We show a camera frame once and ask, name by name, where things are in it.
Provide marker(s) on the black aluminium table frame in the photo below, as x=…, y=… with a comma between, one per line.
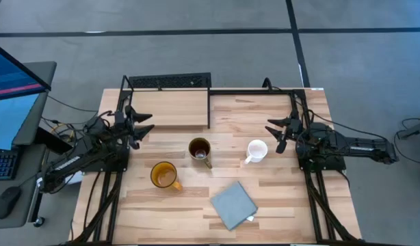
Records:
x=251, y=92

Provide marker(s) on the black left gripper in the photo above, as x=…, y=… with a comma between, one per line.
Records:
x=124, y=119

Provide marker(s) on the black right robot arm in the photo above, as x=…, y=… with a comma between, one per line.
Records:
x=360, y=147

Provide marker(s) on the black metal shelf frame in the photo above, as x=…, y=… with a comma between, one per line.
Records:
x=169, y=81

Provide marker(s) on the monitor with red bar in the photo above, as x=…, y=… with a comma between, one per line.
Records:
x=11, y=78

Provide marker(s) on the black computer mouse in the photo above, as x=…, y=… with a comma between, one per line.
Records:
x=6, y=202

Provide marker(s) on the wooden shelf board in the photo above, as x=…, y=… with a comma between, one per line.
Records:
x=170, y=107

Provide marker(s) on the yellow ceramic mug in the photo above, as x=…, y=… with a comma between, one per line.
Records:
x=163, y=175

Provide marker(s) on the green glazed ceramic mug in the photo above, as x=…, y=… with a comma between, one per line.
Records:
x=199, y=148

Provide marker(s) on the white ceramic mug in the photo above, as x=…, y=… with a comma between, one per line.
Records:
x=257, y=150

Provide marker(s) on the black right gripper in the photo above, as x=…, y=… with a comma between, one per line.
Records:
x=296, y=126

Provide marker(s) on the black computer keyboard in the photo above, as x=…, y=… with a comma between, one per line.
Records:
x=3, y=164

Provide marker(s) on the grey folded waffle cloth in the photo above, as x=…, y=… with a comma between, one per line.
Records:
x=234, y=205

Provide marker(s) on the plain blue lit monitor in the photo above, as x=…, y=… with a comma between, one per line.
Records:
x=8, y=119

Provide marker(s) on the grey side desk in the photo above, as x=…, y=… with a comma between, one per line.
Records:
x=11, y=225

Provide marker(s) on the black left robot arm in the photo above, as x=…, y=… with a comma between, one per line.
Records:
x=69, y=162

